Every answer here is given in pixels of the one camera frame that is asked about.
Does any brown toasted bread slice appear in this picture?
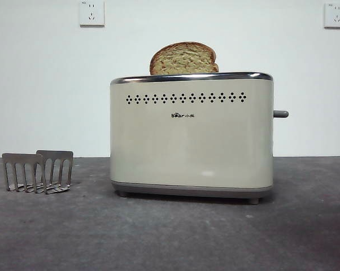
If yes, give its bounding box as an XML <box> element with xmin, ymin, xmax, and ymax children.
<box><xmin>149</xmin><ymin>41</ymin><xmax>220</xmax><ymax>76</ymax></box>

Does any cream toaster with chrome top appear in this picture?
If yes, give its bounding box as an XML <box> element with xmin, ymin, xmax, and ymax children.
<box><xmin>109</xmin><ymin>71</ymin><xmax>275</xmax><ymax>205</ymax></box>

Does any silver metal toast rack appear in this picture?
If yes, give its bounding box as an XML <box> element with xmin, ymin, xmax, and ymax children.
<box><xmin>1</xmin><ymin>150</ymin><xmax>74</xmax><ymax>195</ymax></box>

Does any white wall socket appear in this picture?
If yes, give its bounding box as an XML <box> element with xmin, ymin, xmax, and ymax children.
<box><xmin>79</xmin><ymin>0</ymin><xmax>106</xmax><ymax>28</ymax></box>
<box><xmin>324</xmin><ymin>2</ymin><xmax>340</xmax><ymax>29</ymax></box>

